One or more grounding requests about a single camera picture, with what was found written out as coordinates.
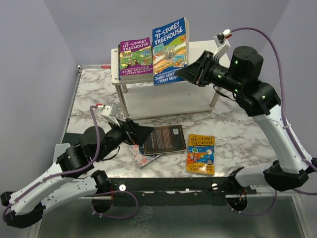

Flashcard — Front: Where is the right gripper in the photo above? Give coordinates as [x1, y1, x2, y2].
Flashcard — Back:
[176, 50, 244, 94]

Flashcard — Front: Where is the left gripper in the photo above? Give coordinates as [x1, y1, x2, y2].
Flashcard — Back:
[96, 116, 155, 162]

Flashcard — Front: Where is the blue 91-Storey Treehouse book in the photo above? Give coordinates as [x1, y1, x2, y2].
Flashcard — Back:
[152, 17, 189, 86]

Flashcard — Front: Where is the purple 117-Storey Treehouse book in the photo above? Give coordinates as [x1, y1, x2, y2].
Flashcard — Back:
[119, 37, 153, 80]

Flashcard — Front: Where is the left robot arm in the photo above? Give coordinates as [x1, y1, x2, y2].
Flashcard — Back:
[0, 119, 154, 229]

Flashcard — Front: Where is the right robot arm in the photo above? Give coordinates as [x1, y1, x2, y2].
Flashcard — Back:
[175, 46, 317, 194]

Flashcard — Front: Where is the floral pink notebook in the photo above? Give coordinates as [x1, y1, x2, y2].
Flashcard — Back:
[129, 145, 163, 169]

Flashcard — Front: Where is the black hardcover book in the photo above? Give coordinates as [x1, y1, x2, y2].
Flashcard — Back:
[143, 124, 187, 156]

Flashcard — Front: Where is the yellow 130-Storey Treehouse book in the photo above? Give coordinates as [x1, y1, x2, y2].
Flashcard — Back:
[186, 134, 215, 175]

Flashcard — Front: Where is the red marker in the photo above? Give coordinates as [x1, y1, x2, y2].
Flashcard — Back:
[101, 65, 111, 69]

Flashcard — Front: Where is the blue Animal Farm book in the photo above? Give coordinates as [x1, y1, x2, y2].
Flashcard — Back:
[118, 43, 121, 81]

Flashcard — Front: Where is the grey rectangular box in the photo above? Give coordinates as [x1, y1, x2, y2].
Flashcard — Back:
[53, 143, 70, 163]

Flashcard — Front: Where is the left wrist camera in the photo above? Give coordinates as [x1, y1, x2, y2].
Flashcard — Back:
[96, 103, 119, 125]

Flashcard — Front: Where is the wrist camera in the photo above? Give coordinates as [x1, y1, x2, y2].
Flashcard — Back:
[96, 103, 119, 125]
[213, 29, 232, 59]

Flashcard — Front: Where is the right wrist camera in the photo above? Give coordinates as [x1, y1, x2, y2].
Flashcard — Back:
[213, 29, 232, 59]

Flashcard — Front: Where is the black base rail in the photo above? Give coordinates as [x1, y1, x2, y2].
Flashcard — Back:
[81, 176, 258, 207]

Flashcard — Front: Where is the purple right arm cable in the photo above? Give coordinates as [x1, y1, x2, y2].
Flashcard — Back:
[227, 27, 317, 196]

